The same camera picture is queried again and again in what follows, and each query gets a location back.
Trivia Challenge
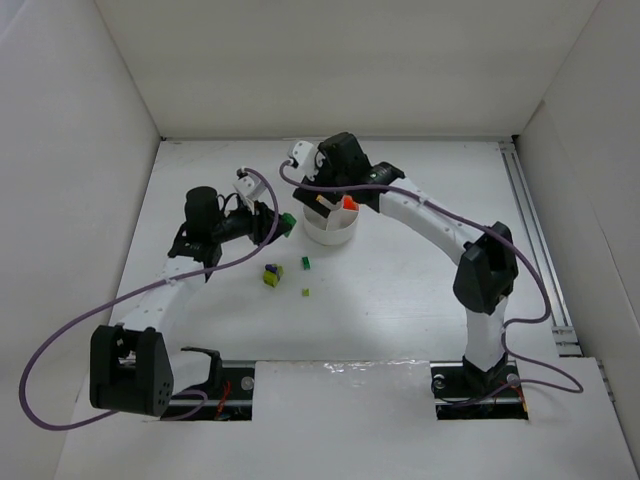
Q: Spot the orange round lego dish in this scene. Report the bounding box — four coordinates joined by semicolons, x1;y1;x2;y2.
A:
342;195;359;211

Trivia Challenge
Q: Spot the dark green lego brick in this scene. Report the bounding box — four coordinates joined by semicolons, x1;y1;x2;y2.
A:
278;212;297;238

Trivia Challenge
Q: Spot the multicolour lego assembly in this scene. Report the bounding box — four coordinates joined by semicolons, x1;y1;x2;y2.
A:
263;264;284;288

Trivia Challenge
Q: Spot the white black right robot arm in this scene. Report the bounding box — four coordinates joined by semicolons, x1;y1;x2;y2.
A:
288;132;518;395

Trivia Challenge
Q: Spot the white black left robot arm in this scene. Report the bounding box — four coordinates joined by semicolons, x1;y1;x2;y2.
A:
89;175;292;417

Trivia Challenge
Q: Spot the white round divided container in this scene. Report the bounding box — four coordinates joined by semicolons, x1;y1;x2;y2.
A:
302;198;360;246

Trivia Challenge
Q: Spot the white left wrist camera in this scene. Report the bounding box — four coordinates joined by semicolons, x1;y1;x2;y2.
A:
233;169;266;211

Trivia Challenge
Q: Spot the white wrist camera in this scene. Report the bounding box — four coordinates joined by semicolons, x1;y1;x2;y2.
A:
288;140;324;181
233;169;266;211

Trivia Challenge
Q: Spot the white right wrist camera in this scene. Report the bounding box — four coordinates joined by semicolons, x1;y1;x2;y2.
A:
288;140;324;181

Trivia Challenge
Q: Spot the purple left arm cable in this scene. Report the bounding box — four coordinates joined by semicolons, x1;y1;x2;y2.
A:
18;167;279;432

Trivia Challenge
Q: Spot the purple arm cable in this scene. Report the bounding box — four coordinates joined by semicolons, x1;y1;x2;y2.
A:
18;167;279;432
277;158;585;401

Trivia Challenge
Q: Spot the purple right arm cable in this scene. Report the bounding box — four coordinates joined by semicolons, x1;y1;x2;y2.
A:
277;158;585;401

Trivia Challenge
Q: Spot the aluminium side rail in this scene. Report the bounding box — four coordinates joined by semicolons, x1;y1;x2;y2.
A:
498;138;583;357

